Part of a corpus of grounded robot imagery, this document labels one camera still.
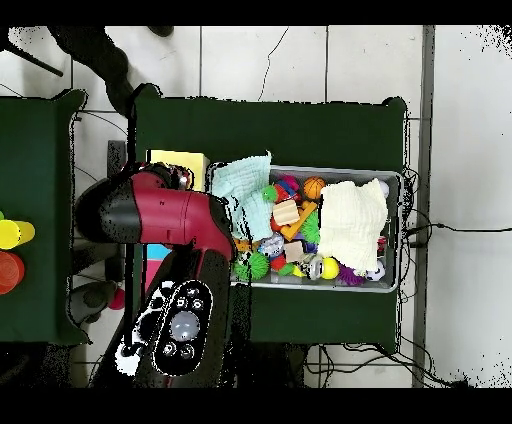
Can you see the mint green muslin cloth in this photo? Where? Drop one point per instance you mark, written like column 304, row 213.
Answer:
column 244, row 176

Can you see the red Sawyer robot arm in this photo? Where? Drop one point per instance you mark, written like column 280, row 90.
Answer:
column 172, row 216

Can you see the wooden box with three holes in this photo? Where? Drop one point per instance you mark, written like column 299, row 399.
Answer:
column 192, row 160

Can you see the clear mesh bin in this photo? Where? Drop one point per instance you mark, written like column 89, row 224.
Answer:
column 340, row 172

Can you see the ridged wooden block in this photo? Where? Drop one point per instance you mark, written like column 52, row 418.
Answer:
column 286, row 212

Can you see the clear glitter ball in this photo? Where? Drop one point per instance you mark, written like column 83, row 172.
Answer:
column 272, row 244

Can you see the green spiky ball with eyes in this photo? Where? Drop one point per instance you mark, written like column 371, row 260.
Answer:
column 258, row 266

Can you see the small orange basketball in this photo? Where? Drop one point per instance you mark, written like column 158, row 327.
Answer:
column 314, row 188

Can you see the yellow ball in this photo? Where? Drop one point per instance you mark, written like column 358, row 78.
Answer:
column 330, row 268

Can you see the cream muslin cloth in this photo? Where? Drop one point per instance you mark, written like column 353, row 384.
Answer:
column 352, row 224

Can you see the black padded upright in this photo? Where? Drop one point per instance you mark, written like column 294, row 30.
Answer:
column 116, row 156

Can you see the dark green side table cloth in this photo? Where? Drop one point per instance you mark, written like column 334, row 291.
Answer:
column 32, row 312

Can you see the yellow plastic cup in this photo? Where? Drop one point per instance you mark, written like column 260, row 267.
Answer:
column 10, row 234

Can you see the red plastic cup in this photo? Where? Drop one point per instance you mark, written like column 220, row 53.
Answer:
column 10, row 272

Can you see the black tripod leg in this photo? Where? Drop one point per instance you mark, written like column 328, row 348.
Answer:
column 36, row 62

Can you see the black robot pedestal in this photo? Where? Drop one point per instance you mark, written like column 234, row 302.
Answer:
column 280, row 368

